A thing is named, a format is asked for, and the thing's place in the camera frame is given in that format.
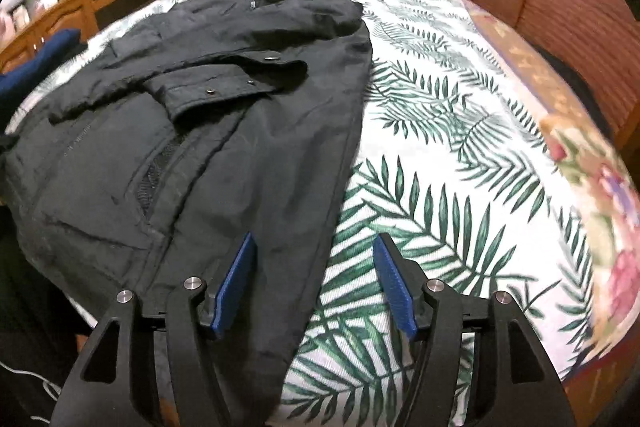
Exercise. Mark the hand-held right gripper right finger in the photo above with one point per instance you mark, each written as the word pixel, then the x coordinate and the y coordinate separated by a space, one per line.
pixel 395 287

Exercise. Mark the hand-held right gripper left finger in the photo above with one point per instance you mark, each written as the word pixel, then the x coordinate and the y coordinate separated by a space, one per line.
pixel 235 282

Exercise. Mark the black jacket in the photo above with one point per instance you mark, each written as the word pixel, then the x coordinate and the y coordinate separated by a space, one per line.
pixel 225 132

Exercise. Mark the folded navy blue clothes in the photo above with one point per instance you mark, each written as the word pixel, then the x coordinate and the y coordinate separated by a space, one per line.
pixel 50 52

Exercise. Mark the leaf print blanket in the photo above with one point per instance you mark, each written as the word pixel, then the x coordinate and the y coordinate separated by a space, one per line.
pixel 450 157

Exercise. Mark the floral quilt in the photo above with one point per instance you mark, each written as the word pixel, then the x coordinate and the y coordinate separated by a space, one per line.
pixel 600 167

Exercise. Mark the wooden desk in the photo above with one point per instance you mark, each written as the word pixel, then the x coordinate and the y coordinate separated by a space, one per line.
pixel 75 7

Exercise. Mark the wooden louvred wardrobe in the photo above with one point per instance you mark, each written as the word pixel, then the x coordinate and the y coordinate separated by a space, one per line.
pixel 575 7

